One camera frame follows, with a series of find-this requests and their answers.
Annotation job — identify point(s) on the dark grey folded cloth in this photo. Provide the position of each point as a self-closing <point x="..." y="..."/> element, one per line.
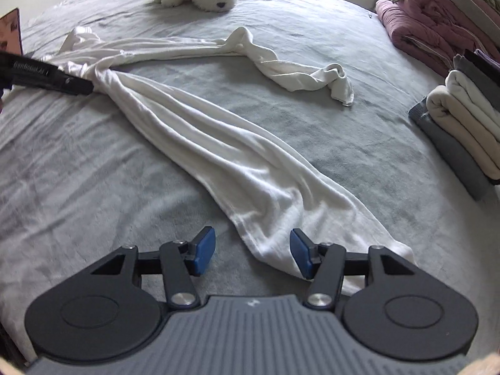
<point x="478" y="72"/>

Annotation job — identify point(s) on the white folded cloth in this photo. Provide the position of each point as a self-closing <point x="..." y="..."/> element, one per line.
<point x="474" y="97"/>

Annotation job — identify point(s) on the grey folded knit cloth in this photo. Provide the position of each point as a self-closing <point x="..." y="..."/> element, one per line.
<point x="445" y="144"/>

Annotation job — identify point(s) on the pink folded quilt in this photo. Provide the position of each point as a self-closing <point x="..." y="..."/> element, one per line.
<point x="422" y="27"/>

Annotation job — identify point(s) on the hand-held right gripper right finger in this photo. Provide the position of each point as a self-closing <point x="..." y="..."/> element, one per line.
<point x="301" y="253"/>

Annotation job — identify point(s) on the cream folded cloth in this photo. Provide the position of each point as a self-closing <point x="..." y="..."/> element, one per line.
<point x="457" y="125"/>

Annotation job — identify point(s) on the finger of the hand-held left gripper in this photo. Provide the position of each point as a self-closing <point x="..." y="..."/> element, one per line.
<point x="76" y="84"/>

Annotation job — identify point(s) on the grey bed blanket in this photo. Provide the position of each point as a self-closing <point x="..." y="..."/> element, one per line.
<point x="312" y="132"/>

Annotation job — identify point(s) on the white long-sleeved shirt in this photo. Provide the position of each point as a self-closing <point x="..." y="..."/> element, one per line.
<point x="203" y="140"/>

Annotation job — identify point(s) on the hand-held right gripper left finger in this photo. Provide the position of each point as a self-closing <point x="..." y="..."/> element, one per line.
<point x="204" y="250"/>

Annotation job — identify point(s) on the beige folded quilt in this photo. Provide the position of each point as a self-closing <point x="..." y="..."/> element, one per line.
<point x="474" y="11"/>

